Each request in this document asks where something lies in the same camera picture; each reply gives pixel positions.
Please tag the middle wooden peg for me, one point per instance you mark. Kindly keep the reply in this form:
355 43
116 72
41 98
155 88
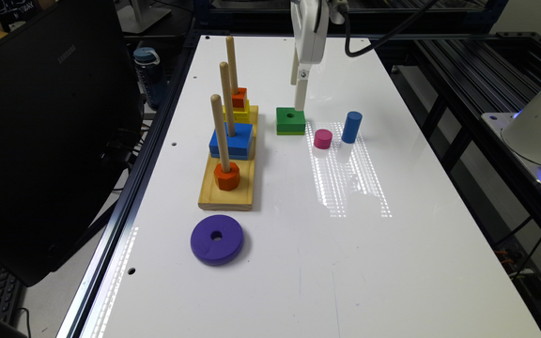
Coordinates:
227 94

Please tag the front wooden peg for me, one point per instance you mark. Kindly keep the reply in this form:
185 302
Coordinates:
217 110

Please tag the wooden peg base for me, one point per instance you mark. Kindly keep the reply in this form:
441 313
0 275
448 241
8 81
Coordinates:
239 199

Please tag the rear wooden peg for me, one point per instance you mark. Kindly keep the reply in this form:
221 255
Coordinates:
231 56

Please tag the pink short cylinder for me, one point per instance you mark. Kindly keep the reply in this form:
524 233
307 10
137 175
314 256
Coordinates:
322 139

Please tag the wooden peg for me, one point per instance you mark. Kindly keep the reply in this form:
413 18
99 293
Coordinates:
227 94
231 56
217 110

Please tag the black samsung monitor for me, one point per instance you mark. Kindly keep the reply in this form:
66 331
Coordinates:
70 115

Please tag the small orange square block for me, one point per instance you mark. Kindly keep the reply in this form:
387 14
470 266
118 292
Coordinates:
239 100

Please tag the blue square block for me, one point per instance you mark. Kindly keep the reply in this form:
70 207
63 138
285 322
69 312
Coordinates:
239 145

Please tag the grey monitor stand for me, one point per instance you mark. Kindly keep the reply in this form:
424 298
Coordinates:
137 17

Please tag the yellow square block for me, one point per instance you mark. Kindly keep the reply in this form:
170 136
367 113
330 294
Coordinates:
242 115

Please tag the purple ring disc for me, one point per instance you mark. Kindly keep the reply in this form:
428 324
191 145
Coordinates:
217 240

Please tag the dark water bottle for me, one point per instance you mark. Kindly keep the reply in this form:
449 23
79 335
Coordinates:
150 74

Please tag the orange octagon block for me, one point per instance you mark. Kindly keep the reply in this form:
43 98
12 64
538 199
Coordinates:
227 181

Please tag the blue tall cylinder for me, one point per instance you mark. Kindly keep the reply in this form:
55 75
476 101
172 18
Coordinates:
351 127

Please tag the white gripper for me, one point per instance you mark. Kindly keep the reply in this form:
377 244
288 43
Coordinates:
310 20

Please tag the green square block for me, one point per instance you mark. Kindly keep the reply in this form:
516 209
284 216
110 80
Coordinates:
289 121

